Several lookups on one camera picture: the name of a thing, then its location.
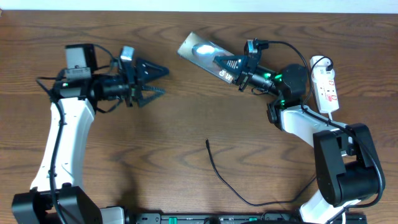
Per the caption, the white power strip cord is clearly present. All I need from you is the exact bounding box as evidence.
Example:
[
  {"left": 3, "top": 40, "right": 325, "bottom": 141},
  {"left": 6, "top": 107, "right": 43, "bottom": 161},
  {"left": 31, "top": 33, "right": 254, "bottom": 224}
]
[{"left": 326, "top": 112, "right": 347, "bottom": 224}]

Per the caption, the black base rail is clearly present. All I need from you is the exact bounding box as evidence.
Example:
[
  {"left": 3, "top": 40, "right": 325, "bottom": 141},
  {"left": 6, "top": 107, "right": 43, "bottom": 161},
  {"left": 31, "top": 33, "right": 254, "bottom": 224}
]
[{"left": 124, "top": 212, "right": 368, "bottom": 224}]

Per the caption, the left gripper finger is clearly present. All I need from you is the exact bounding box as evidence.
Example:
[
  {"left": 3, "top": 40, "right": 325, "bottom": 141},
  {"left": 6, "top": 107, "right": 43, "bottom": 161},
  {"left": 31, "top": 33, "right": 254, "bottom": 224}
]
[
  {"left": 135, "top": 85, "right": 165, "bottom": 108},
  {"left": 136, "top": 58, "right": 169, "bottom": 84}
]

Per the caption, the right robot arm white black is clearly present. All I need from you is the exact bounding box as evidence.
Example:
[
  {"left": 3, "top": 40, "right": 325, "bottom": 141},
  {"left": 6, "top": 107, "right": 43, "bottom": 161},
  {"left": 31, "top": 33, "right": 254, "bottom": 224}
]
[{"left": 213, "top": 41, "right": 386, "bottom": 223}]

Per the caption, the black charger cable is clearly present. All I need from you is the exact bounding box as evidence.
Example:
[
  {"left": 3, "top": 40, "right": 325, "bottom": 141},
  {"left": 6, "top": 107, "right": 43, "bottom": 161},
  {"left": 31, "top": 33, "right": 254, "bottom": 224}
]
[{"left": 205, "top": 55, "right": 335, "bottom": 207}]

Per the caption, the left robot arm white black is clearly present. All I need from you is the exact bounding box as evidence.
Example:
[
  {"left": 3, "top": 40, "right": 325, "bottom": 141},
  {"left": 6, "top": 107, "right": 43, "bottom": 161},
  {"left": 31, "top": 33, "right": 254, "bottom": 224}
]
[{"left": 12, "top": 44, "right": 169, "bottom": 223}]

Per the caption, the white power strip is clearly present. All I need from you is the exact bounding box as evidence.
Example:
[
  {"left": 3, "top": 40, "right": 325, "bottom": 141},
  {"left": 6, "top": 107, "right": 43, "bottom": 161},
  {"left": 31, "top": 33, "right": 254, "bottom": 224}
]
[{"left": 310, "top": 55, "right": 339, "bottom": 114}]

